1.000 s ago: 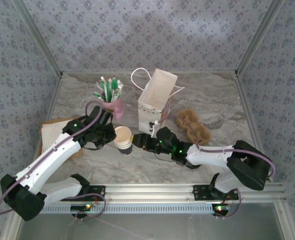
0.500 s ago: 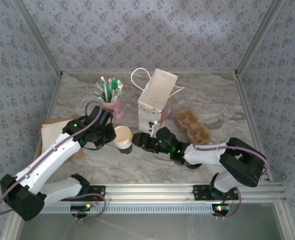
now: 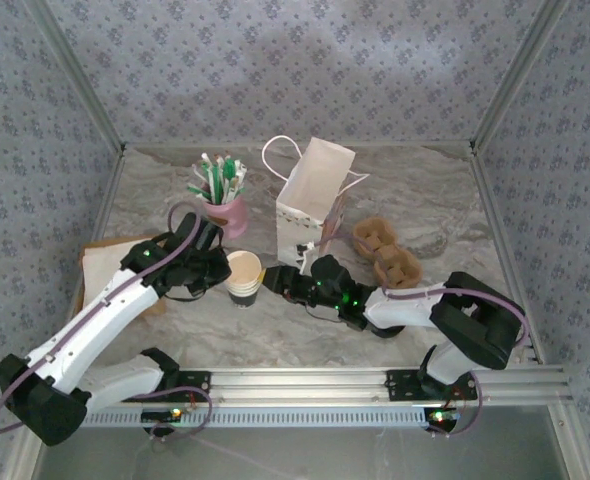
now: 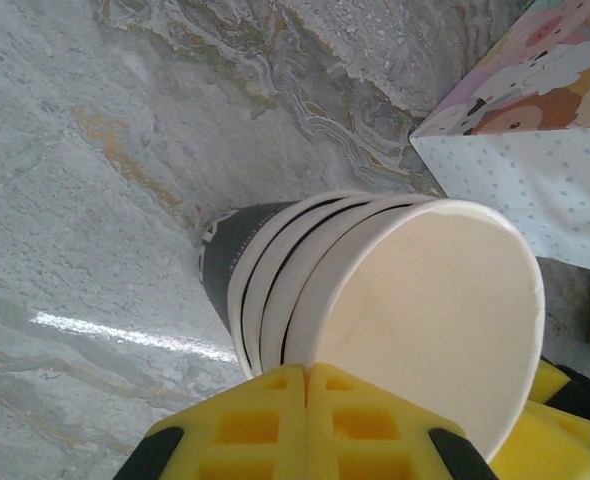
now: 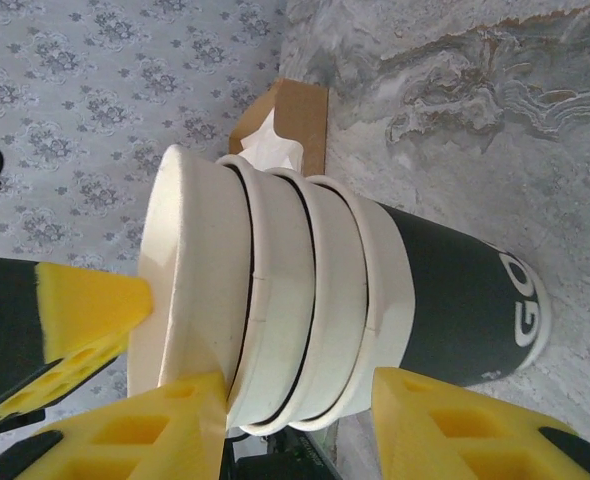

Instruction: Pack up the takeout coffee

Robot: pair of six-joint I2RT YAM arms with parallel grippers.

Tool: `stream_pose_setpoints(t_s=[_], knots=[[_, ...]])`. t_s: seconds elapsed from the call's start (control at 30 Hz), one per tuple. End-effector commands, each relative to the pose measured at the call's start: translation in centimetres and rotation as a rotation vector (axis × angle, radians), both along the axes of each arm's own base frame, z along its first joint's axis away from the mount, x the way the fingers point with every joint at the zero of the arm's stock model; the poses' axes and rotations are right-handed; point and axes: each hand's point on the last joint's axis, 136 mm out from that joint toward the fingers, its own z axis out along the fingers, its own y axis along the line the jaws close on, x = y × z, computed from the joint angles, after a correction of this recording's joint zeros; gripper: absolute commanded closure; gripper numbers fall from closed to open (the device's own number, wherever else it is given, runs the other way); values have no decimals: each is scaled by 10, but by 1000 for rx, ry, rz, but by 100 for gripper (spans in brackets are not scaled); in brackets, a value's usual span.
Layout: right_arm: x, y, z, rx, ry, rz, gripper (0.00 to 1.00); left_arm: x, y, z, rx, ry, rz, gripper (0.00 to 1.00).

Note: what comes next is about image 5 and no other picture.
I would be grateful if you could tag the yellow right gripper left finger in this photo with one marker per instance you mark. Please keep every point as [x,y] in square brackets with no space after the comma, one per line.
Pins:
[125,440]

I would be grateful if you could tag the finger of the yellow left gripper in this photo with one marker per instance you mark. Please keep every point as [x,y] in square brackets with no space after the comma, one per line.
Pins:
[90,305]

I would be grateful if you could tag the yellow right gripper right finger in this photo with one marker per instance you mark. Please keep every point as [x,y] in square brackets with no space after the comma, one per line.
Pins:
[475,440]

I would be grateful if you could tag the black and white paper cup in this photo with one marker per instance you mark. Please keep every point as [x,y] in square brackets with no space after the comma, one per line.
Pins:
[340,300]
[200,250]
[280,300]
[450,300]

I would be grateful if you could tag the white paper napkin stack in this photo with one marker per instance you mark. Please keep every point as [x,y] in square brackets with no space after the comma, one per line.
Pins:
[265,145]

